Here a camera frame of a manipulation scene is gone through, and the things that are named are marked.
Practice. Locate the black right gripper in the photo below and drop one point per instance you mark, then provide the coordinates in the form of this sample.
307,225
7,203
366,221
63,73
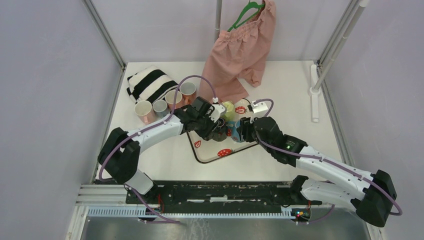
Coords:
245,125

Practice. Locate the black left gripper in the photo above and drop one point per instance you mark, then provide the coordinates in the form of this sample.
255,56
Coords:
208,133

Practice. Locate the bright blue mug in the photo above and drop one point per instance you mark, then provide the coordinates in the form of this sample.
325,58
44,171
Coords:
232,131

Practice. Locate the strawberry print tray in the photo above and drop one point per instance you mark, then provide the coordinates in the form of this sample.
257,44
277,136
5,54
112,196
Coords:
210,151

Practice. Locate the floral salmon mug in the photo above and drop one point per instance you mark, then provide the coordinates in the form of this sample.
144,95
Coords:
189,92

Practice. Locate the plain pink tall mug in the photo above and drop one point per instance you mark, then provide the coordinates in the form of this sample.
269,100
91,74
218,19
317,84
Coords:
174,99

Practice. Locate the grey blue mug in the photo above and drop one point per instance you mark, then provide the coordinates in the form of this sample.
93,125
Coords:
160,108

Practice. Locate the pale pink faceted mug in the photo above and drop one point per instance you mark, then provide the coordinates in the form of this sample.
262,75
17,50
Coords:
144,111

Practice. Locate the black faceted mug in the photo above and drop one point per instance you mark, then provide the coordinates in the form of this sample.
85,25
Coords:
220,133

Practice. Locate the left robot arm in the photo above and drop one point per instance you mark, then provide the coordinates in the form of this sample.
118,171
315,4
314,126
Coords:
120,153

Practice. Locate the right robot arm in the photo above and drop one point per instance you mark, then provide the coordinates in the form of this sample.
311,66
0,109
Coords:
372,196

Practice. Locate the green faceted mug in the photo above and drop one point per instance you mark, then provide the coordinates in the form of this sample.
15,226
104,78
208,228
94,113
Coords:
230,111

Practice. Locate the black white striped towel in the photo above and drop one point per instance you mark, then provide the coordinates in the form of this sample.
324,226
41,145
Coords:
150,84

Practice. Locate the pink shorts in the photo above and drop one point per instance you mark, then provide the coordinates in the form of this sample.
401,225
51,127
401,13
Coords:
239,54

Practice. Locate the centre metal pole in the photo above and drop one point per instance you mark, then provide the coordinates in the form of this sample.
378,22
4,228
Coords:
218,17

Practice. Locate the green clothes hanger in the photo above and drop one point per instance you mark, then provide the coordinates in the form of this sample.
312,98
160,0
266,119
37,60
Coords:
250,10

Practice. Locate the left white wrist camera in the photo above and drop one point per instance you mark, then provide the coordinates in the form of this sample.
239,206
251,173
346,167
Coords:
216,110

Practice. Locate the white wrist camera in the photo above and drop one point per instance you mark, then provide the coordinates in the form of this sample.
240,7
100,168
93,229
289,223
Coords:
216,110
258,109

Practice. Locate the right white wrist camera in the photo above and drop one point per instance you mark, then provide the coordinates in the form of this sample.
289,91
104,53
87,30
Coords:
258,109

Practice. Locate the white cable duct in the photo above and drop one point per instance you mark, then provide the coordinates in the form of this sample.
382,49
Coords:
142,212

